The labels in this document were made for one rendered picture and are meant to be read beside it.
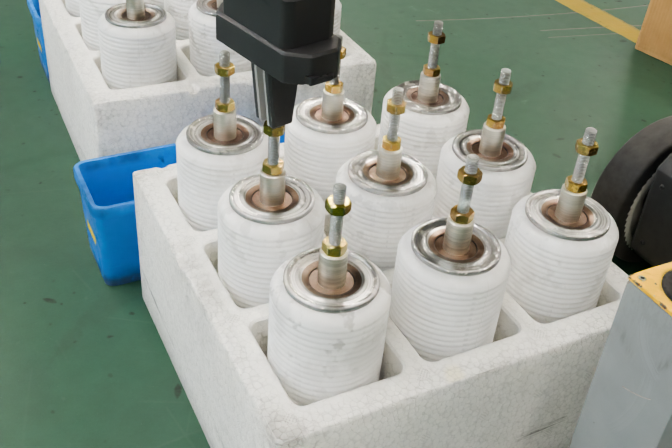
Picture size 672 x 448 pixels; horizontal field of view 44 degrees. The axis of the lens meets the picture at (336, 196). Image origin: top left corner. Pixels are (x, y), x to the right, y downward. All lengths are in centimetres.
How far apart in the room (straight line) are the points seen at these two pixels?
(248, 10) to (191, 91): 45
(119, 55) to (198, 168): 31
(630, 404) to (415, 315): 18
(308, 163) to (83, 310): 33
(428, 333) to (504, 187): 18
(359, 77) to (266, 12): 56
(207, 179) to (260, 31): 22
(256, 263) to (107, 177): 38
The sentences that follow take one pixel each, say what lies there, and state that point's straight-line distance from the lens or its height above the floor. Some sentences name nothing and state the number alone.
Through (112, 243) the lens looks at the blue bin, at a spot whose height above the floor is 7.
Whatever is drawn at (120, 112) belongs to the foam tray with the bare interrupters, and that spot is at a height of 16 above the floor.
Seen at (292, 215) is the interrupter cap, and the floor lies 25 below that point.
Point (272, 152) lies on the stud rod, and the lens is 70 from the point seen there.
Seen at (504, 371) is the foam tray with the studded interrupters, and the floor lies 17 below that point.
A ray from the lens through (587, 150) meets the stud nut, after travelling 73.
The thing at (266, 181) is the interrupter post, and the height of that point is 28.
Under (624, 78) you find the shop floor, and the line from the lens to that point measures 169.
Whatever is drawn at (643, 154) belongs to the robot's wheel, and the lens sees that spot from 106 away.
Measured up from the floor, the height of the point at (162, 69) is 20.
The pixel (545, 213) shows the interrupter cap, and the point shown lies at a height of 25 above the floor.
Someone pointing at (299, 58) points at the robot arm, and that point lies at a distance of 60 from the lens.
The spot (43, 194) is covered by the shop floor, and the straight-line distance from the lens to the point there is 121.
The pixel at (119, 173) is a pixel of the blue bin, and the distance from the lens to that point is 106.
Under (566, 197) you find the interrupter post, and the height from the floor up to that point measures 28.
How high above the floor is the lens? 67
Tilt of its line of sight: 34 degrees down
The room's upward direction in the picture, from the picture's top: 5 degrees clockwise
